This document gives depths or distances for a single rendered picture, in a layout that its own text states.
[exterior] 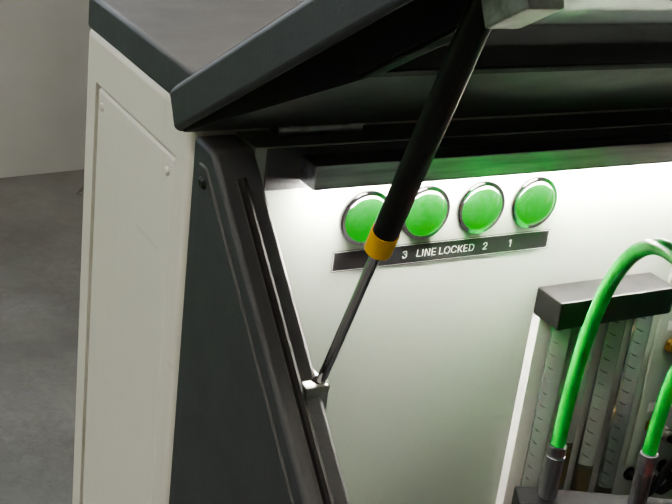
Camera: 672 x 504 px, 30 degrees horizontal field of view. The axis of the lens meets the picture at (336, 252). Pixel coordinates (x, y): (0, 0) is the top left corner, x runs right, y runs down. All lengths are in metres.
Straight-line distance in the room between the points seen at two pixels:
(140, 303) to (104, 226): 0.11
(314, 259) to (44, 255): 3.27
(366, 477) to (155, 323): 0.26
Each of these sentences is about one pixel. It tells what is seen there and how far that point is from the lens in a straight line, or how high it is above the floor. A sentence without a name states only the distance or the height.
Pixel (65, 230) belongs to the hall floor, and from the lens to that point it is 4.52.
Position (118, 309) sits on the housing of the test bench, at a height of 1.22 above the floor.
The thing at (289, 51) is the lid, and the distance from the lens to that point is 0.82.
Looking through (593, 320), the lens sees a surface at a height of 1.31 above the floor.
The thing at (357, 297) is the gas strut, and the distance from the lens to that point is 0.86.
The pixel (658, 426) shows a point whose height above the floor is 1.19.
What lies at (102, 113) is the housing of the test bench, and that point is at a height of 1.39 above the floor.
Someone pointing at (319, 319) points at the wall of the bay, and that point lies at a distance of 1.11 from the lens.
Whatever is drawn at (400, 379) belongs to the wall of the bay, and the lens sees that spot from 1.19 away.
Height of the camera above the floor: 1.78
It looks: 23 degrees down
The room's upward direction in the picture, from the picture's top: 7 degrees clockwise
